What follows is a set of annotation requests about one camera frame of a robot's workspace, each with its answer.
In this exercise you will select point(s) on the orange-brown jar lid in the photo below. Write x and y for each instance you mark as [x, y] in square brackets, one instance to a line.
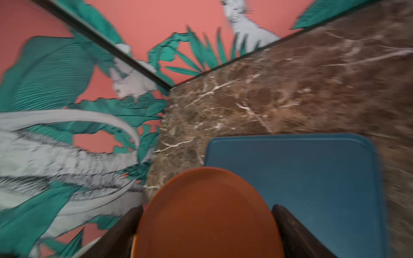
[207, 212]

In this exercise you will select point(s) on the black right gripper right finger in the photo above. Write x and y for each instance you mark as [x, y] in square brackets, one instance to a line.
[297, 241]

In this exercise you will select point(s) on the teal rectangular tray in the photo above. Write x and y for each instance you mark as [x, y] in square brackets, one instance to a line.
[332, 183]

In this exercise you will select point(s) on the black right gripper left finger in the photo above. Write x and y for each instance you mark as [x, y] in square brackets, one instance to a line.
[117, 242]

